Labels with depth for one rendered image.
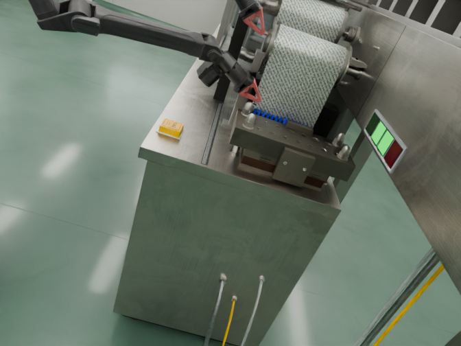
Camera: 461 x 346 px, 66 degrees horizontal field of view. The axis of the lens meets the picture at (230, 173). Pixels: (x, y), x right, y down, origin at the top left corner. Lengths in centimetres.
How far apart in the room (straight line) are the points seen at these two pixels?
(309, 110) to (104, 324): 122
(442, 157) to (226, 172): 59
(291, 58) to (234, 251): 68
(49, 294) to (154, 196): 81
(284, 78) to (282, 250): 59
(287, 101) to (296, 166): 25
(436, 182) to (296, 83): 63
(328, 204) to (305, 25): 68
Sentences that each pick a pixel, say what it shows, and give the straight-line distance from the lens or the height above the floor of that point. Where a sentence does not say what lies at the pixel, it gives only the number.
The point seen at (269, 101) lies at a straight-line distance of 127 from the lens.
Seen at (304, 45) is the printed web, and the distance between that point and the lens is 124.
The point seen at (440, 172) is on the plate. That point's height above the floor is 124.
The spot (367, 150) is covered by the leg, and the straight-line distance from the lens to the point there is 155.
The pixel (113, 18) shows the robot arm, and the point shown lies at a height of 121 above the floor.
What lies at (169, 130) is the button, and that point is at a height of 92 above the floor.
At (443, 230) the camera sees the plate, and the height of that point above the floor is 118.
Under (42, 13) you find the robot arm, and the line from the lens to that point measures 110.
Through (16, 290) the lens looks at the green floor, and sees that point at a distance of 186.
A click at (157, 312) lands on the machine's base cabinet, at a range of 159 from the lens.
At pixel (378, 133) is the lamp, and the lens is 104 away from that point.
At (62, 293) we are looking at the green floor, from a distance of 183.
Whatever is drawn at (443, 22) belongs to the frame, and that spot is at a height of 147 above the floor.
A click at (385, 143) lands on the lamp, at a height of 119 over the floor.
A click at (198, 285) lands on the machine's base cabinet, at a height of 39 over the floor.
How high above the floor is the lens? 146
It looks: 30 degrees down
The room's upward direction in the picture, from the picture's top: 21 degrees clockwise
